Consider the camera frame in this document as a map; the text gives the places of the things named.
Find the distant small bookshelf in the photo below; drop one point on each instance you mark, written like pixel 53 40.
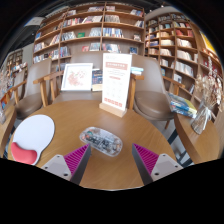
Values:
pixel 15 60

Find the white framed floral picture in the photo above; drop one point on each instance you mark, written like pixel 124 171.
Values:
pixel 76 77

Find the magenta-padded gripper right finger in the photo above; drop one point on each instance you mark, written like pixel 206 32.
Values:
pixel 146 159

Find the transparent computer mouse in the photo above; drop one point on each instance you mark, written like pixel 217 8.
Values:
pixel 100 140

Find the round wooden side table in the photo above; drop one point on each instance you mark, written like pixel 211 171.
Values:
pixel 196 143
pixel 6 133

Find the wide wooden bookshelf with books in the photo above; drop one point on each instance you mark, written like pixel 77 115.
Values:
pixel 90 31

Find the small stack of pale books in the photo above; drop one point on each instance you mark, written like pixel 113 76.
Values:
pixel 136 70

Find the curved wooden bookshelf with books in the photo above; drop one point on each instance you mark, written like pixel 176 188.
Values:
pixel 170 36

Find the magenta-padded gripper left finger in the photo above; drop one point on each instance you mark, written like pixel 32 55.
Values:
pixel 77 159

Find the glass vase with beige flowers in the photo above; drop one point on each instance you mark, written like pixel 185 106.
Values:
pixel 201 120

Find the white mouse pad red rest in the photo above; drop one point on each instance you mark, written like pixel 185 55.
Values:
pixel 33 133

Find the white sign on wooden base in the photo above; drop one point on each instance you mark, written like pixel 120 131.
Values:
pixel 116 76

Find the dark blue book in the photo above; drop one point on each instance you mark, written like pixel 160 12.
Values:
pixel 97 79

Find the stack of blue magazines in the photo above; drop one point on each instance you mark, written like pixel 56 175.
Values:
pixel 181 105

